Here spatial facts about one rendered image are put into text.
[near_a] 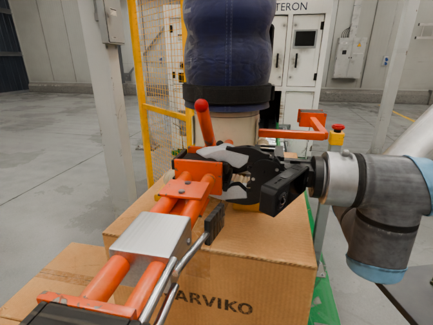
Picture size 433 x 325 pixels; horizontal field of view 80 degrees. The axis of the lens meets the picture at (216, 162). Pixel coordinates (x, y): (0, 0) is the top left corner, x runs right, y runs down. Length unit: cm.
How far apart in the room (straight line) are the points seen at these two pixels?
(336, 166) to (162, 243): 29
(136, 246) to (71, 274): 107
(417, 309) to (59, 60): 1305
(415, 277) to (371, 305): 96
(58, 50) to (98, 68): 1119
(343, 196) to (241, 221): 21
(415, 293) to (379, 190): 61
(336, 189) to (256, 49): 34
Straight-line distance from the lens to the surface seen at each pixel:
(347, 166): 44
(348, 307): 194
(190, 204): 34
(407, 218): 49
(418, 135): 62
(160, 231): 28
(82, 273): 131
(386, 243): 50
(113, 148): 208
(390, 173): 46
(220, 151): 43
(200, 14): 60
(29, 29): 1399
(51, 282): 133
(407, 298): 99
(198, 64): 60
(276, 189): 36
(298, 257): 49
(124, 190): 219
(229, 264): 49
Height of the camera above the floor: 139
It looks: 22 degrees down
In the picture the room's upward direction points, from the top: straight up
